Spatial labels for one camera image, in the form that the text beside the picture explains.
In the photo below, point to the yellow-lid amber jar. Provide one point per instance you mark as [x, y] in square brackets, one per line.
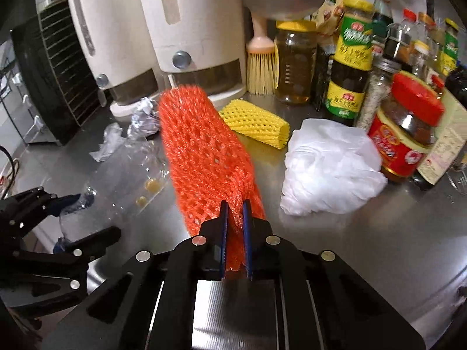
[294, 65]

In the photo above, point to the silver-lid spice jar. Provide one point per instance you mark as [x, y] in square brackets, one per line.
[375, 91]

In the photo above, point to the clear plastic bottle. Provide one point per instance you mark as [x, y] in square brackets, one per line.
[120, 186]

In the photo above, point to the tall dark bottle yellow cap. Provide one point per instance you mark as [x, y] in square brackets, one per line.
[382, 11]

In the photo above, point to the yellow foam fruit net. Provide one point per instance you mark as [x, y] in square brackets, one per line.
[255, 124]

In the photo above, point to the white plastic bag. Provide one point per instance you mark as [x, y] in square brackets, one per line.
[328, 167]

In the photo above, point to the crumpled clear plastic wrap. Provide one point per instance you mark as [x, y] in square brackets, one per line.
[107, 142]

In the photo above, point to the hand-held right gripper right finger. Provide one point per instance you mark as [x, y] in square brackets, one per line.
[292, 273]

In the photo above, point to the yellow seasoning packet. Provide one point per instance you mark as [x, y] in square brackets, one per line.
[330, 11]

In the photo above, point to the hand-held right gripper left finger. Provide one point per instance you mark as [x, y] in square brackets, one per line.
[182, 273]

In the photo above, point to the green-label bottle yellow cap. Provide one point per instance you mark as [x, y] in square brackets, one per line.
[449, 47]

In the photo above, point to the green-label dark sauce bottle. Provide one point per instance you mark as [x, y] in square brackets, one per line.
[348, 65]

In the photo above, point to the yellow bristle brush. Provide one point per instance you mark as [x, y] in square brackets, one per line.
[261, 69]

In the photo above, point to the crumpled silver foil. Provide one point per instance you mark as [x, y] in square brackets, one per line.
[144, 118]

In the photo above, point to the red-cap clear bottle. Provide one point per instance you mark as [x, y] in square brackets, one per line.
[409, 20]

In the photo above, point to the dark soy bottle beige label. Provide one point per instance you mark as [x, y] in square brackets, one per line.
[445, 142]

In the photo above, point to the white grain dispenser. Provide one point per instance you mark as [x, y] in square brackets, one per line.
[109, 36]
[197, 25]

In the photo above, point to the red-lid chili sauce jar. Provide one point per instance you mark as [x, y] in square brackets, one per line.
[401, 135]

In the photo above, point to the orange foam fruit net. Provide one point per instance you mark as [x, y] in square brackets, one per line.
[204, 160]

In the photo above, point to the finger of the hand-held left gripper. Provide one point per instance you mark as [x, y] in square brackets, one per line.
[43, 200]
[84, 242]

